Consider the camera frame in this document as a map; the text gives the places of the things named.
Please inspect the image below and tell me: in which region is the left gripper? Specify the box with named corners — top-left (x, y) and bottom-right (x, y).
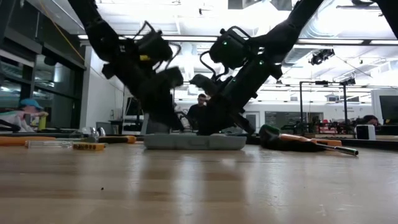
top-left (105, 52), bottom-right (184, 131)

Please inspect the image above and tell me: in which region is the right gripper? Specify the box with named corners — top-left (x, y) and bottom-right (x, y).
top-left (197, 62), bottom-right (282, 136)

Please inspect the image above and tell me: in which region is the grey plastic tool case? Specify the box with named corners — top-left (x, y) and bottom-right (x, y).
top-left (143, 133), bottom-right (248, 151)

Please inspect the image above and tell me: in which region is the green and black handled tool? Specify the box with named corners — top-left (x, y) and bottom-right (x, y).
top-left (259, 124), bottom-right (282, 149)

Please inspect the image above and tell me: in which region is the wooden handled nut driver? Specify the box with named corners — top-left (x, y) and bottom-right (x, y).
top-left (278, 133), bottom-right (359, 157)

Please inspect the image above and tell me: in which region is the orange bit holder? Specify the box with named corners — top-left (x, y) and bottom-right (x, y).
top-left (72, 142), bottom-right (106, 152)

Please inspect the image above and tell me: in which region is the wooden handled hammer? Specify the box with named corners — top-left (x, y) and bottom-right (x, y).
top-left (0, 133), bottom-right (100, 147)

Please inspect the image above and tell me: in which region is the black and orange tool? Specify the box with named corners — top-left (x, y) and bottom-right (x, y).
top-left (98, 135), bottom-right (137, 144)

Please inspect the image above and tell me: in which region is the grey mesh office chair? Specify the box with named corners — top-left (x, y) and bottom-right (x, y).
top-left (141, 113), bottom-right (170, 135)

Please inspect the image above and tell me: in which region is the dark background monitor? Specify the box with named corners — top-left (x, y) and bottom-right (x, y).
top-left (126, 96), bottom-right (144, 116)

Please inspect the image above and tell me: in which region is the person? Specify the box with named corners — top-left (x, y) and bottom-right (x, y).
top-left (362, 114), bottom-right (382, 127)
top-left (0, 98), bottom-right (50, 133)
top-left (186, 93), bottom-right (208, 130)

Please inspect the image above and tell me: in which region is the shiny clear object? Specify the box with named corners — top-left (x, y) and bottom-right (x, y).
top-left (68, 126), bottom-right (106, 141)

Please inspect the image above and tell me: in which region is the background workbench with equipment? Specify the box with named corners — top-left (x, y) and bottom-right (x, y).
top-left (306, 115), bottom-right (356, 139)

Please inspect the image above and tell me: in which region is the black ceiling spotlight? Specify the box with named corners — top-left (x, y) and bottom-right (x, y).
top-left (309, 49), bottom-right (336, 66)

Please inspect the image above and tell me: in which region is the dark overhead box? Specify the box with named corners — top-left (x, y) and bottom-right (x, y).
top-left (228, 0), bottom-right (293, 12)

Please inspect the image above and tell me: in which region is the white box device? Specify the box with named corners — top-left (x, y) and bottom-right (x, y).
top-left (355, 124), bottom-right (376, 141)

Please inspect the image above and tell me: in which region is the black curved armrest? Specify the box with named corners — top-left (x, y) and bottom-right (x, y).
top-left (0, 118), bottom-right (21, 133)

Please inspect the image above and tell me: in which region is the black computer monitor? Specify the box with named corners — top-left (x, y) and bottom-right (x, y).
top-left (377, 95), bottom-right (398, 125)

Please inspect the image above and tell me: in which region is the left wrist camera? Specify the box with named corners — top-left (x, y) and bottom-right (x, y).
top-left (157, 67), bottom-right (184, 90)

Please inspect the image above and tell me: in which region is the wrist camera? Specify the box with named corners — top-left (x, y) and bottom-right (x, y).
top-left (189, 73), bottom-right (220, 96)
top-left (157, 67), bottom-right (184, 90)

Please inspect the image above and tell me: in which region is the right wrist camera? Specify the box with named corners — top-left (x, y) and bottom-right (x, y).
top-left (189, 73), bottom-right (220, 96)

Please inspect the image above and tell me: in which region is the black left camera cable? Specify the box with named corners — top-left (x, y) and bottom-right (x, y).
top-left (133, 21), bottom-right (182, 71)

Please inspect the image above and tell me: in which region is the black camera cable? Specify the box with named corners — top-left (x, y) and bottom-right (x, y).
top-left (133, 21), bottom-right (182, 71)
top-left (198, 50), bottom-right (229, 82)

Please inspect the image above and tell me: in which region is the black right camera cable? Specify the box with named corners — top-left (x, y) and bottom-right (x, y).
top-left (198, 50), bottom-right (229, 82)

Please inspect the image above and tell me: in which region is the tall black frame stand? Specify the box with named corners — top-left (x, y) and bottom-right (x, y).
top-left (299, 80), bottom-right (357, 136)

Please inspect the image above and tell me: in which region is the yellow cord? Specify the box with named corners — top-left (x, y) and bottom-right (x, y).
top-left (37, 0), bottom-right (85, 62)

